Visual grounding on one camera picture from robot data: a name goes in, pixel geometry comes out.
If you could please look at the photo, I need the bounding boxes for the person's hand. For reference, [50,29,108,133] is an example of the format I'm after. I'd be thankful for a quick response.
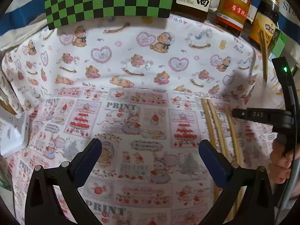
[269,134,293,184]

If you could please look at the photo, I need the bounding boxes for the translucent plastic cup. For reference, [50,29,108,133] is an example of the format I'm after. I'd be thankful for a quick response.
[247,75,284,109]

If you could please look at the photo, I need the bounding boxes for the bamboo chopstick on cloth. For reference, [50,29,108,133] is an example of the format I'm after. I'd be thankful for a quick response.
[201,99,219,202]
[224,105,244,221]
[207,100,230,161]

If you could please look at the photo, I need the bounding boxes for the white desk lamp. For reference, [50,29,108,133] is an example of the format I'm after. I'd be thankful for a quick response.
[1,108,29,158]

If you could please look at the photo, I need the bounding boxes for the small green carton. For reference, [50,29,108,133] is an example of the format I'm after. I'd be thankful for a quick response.
[268,29,287,60]

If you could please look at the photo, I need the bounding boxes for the dark vinegar bottle yellow label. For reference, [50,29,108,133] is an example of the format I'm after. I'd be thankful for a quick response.
[249,0,280,46]

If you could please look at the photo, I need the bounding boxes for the red cap sauce bottle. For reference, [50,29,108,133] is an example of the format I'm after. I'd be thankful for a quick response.
[216,0,251,37]

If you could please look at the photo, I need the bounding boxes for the printed bear tablecloth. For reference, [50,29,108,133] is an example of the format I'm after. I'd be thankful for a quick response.
[1,16,275,224]

